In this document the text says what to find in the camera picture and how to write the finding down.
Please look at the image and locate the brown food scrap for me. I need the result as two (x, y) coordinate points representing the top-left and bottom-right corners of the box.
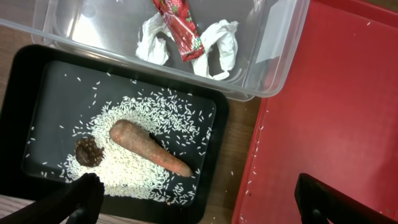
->
(75, 138), (104, 167)

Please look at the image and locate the carrot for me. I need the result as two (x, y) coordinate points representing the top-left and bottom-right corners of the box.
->
(109, 119), (193, 177)

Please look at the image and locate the spilled white rice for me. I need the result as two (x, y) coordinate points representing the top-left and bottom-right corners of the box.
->
(24, 72), (214, 206)

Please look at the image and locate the red snack wrapper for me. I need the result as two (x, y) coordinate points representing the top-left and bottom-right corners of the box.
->
(153, 0), (205, 62)

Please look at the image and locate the black tray bin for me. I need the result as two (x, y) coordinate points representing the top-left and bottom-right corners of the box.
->
(1, 45), (229, 223)

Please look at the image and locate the white tissue ring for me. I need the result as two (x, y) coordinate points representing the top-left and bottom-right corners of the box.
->
(190, 19), (239, 81)

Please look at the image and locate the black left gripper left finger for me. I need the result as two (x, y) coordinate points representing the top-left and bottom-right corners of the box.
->
(1, 173), (104, 224)

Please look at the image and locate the white tissue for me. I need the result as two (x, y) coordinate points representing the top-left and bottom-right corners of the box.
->
(136, 12), (174, 65)

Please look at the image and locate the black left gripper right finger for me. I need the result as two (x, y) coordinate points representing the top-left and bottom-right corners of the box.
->
(294, 173), (395, 224)

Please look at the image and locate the red serving tray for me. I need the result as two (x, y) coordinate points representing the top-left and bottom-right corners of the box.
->
(232, 0), (397, 223)

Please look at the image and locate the clear plastic bin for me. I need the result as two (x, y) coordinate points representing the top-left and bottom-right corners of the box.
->
(1, 0), (309, 101)

